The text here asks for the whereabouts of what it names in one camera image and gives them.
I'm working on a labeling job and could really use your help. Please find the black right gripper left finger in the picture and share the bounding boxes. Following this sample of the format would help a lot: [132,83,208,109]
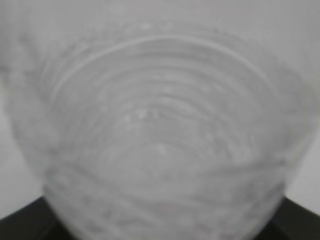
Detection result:
[0,197,74,240]

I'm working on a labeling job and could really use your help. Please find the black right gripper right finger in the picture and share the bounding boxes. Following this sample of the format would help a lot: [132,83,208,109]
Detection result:
[262,197,320,240]

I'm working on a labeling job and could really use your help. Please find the clear plastic water bottle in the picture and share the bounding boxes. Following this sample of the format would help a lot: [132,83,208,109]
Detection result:
[0,0,320,240]

